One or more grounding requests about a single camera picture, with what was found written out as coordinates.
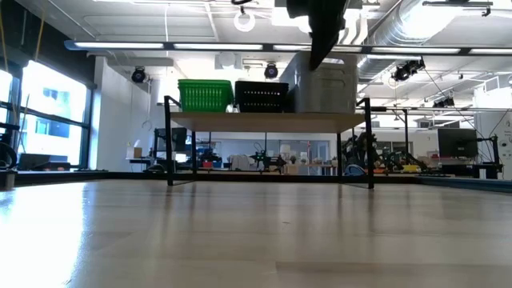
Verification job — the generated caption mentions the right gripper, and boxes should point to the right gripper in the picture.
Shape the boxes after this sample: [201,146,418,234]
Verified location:
[286,0,348,71]

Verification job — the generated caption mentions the wooden shelf with black legs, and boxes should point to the wooden shelf with black legs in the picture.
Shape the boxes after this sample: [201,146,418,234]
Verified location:
[162,94,375,190]

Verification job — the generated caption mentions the black track spotlights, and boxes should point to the black track spotlights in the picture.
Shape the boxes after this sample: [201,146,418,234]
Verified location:
[390,58,426,83]

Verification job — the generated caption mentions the blue round object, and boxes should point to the blue round object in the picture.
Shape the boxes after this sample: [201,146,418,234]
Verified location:
[343,164,367,177]

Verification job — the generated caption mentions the long linear ceiling light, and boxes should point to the long linear ceiling light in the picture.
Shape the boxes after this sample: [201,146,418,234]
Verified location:
[63,38,512,57]

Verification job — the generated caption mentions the black computer monitor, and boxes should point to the black computer monitor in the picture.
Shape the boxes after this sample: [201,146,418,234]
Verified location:
[437,127,479,159]
[154,126,188,154]

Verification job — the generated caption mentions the large window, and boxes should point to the large window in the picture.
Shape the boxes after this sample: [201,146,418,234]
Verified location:
[0,59,92,171]

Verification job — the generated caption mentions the silver ventilation duct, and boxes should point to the silver ventilation duct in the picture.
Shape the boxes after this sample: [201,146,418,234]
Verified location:
[358,0,453,79]

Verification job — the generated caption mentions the white ring pendant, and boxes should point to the white ring pendant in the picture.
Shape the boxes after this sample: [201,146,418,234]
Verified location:
[234,10,257,33]

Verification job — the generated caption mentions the black aluminium table frame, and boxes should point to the black aluminium table frame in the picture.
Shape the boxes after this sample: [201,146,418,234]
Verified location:
[0,170,512,194]

